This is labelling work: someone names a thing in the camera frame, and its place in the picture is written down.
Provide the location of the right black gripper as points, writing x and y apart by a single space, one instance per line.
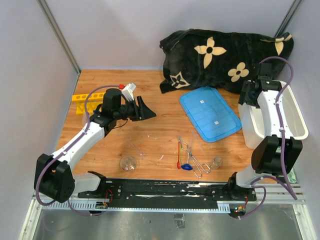
244 97

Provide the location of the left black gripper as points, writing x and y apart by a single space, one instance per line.
142 112

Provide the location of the white plastic bin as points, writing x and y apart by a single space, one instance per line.
253 125

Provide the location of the glass flask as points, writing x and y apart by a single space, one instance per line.
128 163

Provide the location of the red spatula spoon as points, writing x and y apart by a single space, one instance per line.
178 164

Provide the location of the metal crucible tongs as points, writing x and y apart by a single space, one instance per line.
198 168

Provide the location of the small glass bottle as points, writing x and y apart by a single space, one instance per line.
216 163

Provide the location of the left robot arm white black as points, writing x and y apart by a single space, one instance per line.
53 173

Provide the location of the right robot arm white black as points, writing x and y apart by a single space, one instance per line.
278 151

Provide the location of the blue plastic tray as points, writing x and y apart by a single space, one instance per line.
209 113

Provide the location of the black floral blanket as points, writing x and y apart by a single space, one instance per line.
196 58

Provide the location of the clear plastic dropper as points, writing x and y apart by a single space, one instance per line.
198 142

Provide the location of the green cloth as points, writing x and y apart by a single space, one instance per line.
292 177

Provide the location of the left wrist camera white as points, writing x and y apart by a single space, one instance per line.
128 91

